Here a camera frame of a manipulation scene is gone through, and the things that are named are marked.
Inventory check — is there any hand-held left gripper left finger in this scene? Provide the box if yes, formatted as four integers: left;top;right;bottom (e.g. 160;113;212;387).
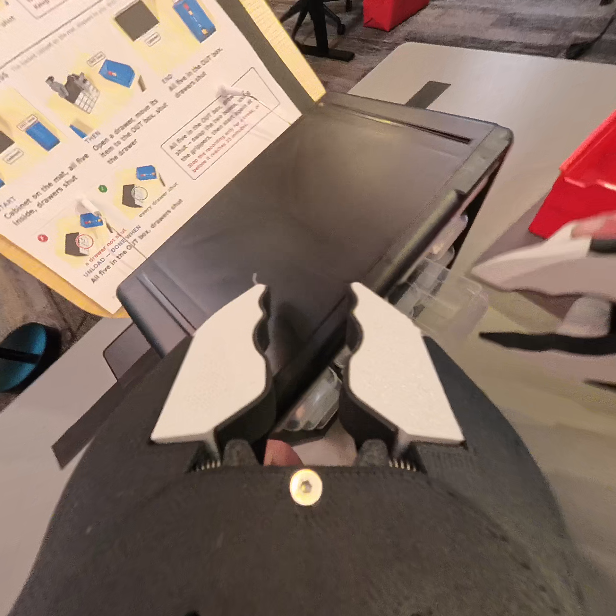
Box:
150;283;276;446

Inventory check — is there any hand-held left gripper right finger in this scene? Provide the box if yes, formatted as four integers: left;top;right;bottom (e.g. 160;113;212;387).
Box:
339;281;466;446

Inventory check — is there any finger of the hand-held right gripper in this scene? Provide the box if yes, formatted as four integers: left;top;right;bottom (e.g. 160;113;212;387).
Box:
471;230;616;296
479;331;616;387

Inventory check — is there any clear plastic drawer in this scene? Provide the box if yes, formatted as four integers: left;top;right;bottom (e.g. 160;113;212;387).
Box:
392;267;488;335

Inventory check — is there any black drawer cabinet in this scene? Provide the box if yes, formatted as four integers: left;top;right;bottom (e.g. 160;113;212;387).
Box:
117;91;514;434

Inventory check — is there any person's right hand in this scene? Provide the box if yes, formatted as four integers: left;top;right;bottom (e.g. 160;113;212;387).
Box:
572;213;616;237

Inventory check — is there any red storage box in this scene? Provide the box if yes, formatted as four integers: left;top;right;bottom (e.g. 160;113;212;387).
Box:
528;111;616;240

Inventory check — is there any black tape strip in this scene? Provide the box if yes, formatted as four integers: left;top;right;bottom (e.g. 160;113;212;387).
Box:
406;81;451;109
51;380;162;468

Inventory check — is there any teal round stool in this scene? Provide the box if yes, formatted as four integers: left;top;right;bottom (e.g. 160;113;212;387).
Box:
0;323;62;391

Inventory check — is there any red fabric box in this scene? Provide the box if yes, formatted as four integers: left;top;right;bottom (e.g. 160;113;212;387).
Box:
363;0;430;30

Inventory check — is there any black office chair base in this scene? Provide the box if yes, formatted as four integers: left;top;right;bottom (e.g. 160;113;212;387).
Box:
279;0;358;62

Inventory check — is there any printed instruction sheet on board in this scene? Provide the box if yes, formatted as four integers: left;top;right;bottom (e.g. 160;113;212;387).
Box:
0;0;328;319

